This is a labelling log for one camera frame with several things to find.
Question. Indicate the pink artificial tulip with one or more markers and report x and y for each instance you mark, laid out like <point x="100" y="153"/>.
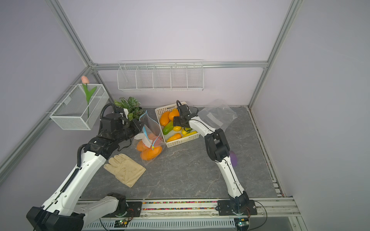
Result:
<point x="88" y="92"/>

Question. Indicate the small orange mango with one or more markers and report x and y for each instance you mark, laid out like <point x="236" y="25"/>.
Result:
<point x="141" y="147"/>
<point x="175" y="137"/>

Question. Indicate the red yellow mango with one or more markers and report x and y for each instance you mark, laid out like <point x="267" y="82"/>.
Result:
<point x="155" y="138"/>

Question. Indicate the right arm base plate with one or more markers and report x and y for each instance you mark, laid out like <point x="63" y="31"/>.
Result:
<point x="224" y="209"/>

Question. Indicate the orange mango top of basket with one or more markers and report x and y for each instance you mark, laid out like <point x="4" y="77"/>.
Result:
<point x="174" y="113"/>

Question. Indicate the large orange mango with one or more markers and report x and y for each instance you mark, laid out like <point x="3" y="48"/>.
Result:
<point x="148" y="154"/>

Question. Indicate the green mango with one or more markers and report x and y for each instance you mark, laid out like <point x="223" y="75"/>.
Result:
<point x="168" y="128"/>

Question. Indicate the white wire wall shelf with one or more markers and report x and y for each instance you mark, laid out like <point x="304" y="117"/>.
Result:
<point x="167" y="74"/>

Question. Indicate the clear zip-top bag blue zipper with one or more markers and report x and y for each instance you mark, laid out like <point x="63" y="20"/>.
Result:
<point x="149" y="142"/>

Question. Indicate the purple pink brush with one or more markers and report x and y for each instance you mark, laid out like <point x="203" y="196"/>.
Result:
<point x="233" y="159"/>

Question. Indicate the white plastic perforated basket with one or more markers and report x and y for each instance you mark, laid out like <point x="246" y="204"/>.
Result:
<point x="159" y="111"/>

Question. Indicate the white mesh wall basket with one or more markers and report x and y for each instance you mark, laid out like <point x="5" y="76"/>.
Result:
<point x="71" y="113"/>

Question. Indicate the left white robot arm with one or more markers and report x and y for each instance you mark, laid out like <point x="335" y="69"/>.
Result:
<point x="59" y="212"/>

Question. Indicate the orange mango back left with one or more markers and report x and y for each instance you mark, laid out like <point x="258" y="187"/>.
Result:
<point x="164" y="120"/>

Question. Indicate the small orange mango front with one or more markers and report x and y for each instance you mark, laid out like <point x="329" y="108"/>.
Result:
<point x="175" y="137"/>

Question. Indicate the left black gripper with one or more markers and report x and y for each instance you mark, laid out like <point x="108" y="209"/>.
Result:
<point x="134" y="123"/>

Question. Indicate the small orange mango right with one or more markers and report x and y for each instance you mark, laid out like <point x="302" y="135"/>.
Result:
<point x="141" y="147"/>

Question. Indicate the green potted plant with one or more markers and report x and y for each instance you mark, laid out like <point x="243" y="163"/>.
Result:
<point x="132" y="105"/>

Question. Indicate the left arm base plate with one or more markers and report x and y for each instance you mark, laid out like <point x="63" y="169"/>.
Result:
<point x="133" y="209"/>

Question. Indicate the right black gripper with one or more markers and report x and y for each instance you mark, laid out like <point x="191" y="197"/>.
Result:
<point x="176" y="121"/>

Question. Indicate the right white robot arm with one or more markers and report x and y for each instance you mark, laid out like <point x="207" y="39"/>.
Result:
<point x="218" y="150"/>

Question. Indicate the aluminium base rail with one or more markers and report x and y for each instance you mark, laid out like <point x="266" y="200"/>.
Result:
<point x="277" y="214"/>

